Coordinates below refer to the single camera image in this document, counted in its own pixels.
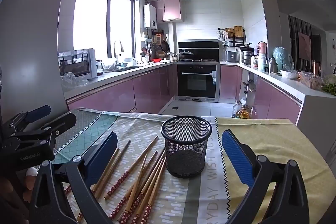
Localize wok with lid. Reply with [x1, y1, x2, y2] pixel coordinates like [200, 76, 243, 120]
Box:
[178, 49, 195, 60]

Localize pink kettle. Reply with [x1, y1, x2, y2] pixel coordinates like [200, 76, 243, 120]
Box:
[257, 42, 267, 62]

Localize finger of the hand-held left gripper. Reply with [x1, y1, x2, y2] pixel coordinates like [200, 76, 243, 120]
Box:
[7, 105, 51, 133]
[39, 112, 77, 144]

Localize pink wall cabinet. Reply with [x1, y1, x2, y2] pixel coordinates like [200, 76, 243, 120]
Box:
[151, 0, 182, 22]

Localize black wall rack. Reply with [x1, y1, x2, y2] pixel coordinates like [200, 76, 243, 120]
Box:
[218, 26, 247, 47]

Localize clear plastic food container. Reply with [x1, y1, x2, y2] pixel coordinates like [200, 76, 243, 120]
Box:
[299, 71, 323, 89]

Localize clear plastic bag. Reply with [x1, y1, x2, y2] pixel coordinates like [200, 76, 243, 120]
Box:
[61, 72, 89, 90]

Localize stainless steel steamer pot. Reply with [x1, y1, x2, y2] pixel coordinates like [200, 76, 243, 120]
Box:
[241, 50, 254, 65]

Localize white toaster oven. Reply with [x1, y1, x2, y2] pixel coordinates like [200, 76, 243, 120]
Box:
[58, 49, 97, 79]

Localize yellow cooking oil bottle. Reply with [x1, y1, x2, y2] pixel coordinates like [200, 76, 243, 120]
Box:
[236, 105, 250, 119]

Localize white wall water heater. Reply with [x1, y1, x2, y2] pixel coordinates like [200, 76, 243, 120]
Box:
[143, 3, 157, 28]

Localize framed wall picture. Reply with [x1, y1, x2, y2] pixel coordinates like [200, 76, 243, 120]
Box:
[298, 32, 312, 62]

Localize bunch of wooden chopsticks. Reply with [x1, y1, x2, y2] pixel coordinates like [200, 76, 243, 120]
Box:
[64, 135, 167, 224]

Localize person's left hand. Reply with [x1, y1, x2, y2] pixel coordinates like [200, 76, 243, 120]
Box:
[0, 168, 39, 222]

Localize kitchen faucet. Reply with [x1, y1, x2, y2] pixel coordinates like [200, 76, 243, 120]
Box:
[113, 40, 125, 69]

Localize silver rice cooker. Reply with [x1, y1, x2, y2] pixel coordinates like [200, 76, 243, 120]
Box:
[224, 50, 240, 62]

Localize black mesh holder cup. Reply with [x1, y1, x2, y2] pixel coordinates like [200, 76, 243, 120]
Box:
[161, 115, 213, 179]

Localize white kitchen countertop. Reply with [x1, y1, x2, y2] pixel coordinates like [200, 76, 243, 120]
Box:
[63, 60, 336, 100]

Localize built-in black oven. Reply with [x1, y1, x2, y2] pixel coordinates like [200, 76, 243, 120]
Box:
[176, 63, 220, 102]

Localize pink base cabinets long row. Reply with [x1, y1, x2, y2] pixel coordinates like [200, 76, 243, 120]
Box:
[66, 64, 177, 114]

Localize kitchen window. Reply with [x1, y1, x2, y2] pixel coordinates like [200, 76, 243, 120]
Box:
[73, 0, 138, 59]

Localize black range hood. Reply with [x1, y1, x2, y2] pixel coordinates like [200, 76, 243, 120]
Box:
[178, 40, 219, 60]

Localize pink base cabinets under counter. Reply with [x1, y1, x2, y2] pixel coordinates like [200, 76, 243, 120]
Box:
[220, 64, 302, 125]

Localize patchwork tablecloth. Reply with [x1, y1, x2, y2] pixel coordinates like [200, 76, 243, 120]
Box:
[51, 108, 334, 224]

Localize green leafy vegetables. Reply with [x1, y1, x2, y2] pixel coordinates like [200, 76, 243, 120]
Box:
[321, 82, 336, 96]

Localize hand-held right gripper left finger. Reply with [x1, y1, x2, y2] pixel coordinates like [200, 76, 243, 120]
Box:
[28, 131, 118, 224]

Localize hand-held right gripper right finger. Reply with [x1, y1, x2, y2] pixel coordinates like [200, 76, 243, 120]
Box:
[221, 130, 310, 224]

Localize stainless steel thermos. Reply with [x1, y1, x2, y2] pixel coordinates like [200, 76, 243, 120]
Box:
[268, 57, 278, 73]

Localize white bowl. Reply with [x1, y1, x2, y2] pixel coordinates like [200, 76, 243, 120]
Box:
[280, 70, 298, 80]

